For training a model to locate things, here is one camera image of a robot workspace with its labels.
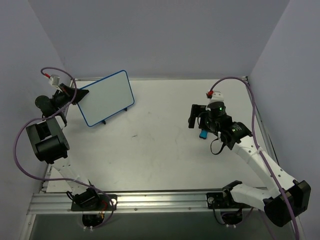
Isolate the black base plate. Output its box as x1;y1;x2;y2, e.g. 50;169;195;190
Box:
206;191;251;210
70;193;118;212

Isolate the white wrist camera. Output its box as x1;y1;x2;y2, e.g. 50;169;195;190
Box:
48;74;60;88
206;90;225;103

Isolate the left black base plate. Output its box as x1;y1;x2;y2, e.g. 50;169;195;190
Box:
70;193;118;212

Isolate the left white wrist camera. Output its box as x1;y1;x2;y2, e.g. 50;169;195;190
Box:
48;74;60;88

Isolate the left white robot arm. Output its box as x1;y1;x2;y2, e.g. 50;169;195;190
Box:
26;83;101;210

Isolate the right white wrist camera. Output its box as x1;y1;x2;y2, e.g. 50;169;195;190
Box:
206;90;225;103

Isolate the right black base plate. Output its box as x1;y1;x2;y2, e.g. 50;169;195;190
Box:
206;191;251;210

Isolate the aluminium front rail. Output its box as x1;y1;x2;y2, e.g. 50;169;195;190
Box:
26;187;271;215

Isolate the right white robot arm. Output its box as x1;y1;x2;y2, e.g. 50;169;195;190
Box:
188;101;311;227

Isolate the black wire whiteboard stand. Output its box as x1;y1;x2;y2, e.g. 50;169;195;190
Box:
101;107;128;125

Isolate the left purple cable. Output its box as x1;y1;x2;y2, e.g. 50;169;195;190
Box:
12;66;118;230

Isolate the blue whiteboard eraser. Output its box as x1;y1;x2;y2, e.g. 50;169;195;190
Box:
199;130;208;139

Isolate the blue framed small whiteboard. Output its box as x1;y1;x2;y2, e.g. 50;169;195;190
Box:
77;70;135;127

